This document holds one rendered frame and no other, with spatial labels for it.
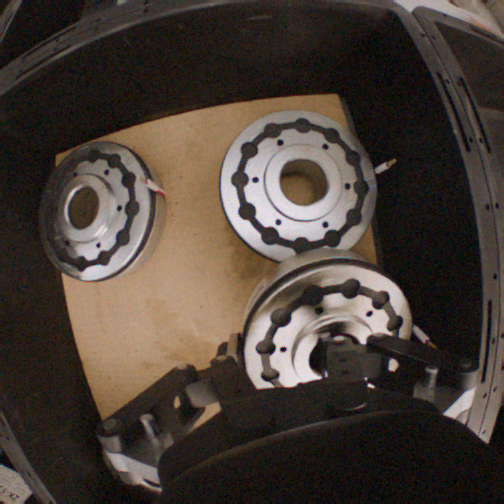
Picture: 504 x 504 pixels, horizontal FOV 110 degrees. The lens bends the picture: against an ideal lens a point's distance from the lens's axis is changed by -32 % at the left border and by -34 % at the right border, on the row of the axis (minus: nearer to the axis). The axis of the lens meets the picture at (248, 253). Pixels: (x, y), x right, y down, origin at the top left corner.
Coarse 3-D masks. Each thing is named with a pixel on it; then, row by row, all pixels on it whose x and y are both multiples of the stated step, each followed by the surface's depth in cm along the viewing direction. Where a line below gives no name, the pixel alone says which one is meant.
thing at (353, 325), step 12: (312, 324) 13; (324, 324) 12; (336, 324) 12; (348, 324) 12; (360, 324) 12; (300, 336) 13; (312, 336) 13; (324, 336) 13; (360, 336) 13; (300, 348) 13; (312, 348) 13; (300, 360) 13; (300, 372) 13; (312, 372) 13
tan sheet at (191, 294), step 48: (336, 96) 19; (144, 144) 19; (192, 144) 19; (192, 192) 19; (288, 192) 19; (192, 240) 19; (240, 240) 19; (96, 288) 19; (144, 288) 19; (192, 288) 19; (240, 288) 19; (96, 336) 19; (144, 336) 19; (192, 336) 19; (96, 384) 19; (144, 384) 19
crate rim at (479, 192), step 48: (192, 0) 9; (240, 0) 9; (288, 0) 9; (336, 0) 9; (384, 0) 9; (432, 48) 9; (0, 96) 9; (480, 192) 9; (480, 240) 9; (480, 288) 9; (480, 336) 9; (480, 384) 9
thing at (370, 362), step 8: (336, 336) 13; (352, 344) 12; (360, 344) 12; (360, 352) 11; (368, 352) 11; (360, 360) 11; (368, 360) 11; (376, 360) 10; (384, 360) 10; (368, 368) 11; (376, 368) 10; (384, 368) 10; (368, 376) 11; (376, 376) 10
